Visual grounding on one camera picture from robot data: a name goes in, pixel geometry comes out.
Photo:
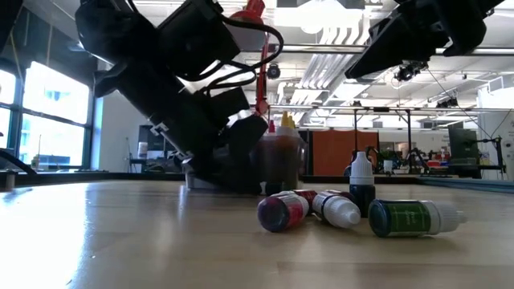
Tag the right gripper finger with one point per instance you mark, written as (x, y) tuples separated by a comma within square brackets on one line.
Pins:
[(397, 46)]

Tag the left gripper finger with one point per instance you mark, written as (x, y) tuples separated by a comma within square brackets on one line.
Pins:
[(245, 160)]

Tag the large yellow food coloring bottle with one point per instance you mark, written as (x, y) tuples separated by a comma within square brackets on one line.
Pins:
[(285, 120)]

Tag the small red label dropper bottle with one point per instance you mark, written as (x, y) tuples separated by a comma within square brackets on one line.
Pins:
[(281, 212)]

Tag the small purple dropper bottle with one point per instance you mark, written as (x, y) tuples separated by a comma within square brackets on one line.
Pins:
[(337, 209)]

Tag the small green label dropper bottle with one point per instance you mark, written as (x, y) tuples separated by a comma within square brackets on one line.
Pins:
[(401, 218)]

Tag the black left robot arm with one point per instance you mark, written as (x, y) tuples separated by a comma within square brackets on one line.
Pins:
[(112, 32)]

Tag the red desk lamp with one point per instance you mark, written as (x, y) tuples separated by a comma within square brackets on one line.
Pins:
[(263, 106)]

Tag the black round ceiling device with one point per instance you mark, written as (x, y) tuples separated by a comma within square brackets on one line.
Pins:
[(274, 71)]

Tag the large window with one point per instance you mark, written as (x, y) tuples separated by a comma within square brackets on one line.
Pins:
[(52, 100)]

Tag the black monitor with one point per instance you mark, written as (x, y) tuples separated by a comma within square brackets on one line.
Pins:
[(463, 148)]

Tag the black hanging camera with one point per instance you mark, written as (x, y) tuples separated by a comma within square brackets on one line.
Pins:
[(405, 73)]

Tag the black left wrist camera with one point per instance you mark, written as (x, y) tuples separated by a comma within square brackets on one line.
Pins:
[(192, 36)]

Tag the orange partition wall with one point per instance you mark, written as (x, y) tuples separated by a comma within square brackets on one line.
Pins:
[(333, 152)]

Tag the grey metal post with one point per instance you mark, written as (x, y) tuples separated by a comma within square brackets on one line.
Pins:
[(10, 180)]

